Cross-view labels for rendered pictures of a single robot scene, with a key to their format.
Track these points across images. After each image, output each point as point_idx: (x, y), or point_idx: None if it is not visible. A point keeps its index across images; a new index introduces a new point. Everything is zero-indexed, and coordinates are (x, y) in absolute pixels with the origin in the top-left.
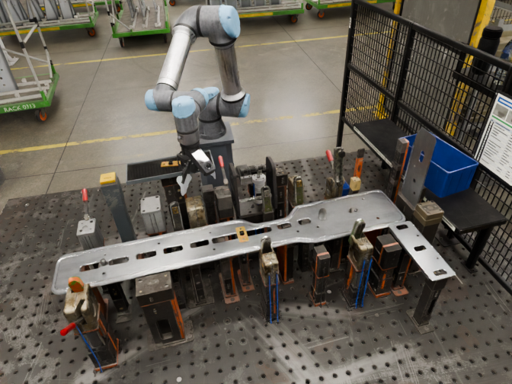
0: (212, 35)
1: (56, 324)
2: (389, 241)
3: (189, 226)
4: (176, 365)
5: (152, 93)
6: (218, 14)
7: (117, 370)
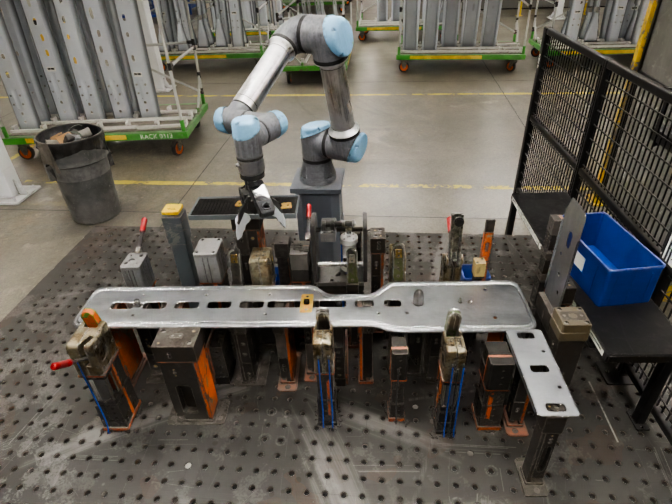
0: (314, 51)
1: None
2: (500, 352)
3: None
4: (191, 448)
5: (221, 110)
6: (322, 24)
7: (126, 436)
